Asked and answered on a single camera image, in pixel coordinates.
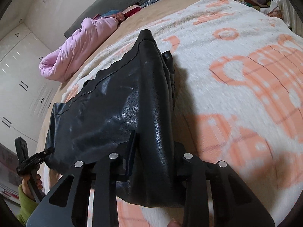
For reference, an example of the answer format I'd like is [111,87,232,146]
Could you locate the black leather jacket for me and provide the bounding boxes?
[45,30,185,207]

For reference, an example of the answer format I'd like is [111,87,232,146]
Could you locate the green sleeve forearm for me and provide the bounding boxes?
[15,184,38,226]

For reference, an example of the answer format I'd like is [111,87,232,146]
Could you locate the red blue clothes at headboard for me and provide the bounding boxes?
[93,0,161,23]

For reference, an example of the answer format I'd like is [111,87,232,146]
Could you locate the person's left hand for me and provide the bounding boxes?
[22,174,43,201]

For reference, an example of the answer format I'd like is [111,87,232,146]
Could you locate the person's right hand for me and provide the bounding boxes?
[167,219,182,227]

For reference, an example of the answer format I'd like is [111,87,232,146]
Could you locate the white wardrobe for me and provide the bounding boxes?
[0,23,62,209]

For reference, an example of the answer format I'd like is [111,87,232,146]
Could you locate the pink puffy quilt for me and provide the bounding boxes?
[39,17,119,83]

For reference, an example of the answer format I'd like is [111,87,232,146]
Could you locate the beige bed sheet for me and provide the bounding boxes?
[52,0,200,154]

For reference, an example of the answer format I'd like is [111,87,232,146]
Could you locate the white satin curtain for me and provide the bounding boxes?
[273,0,302,37]

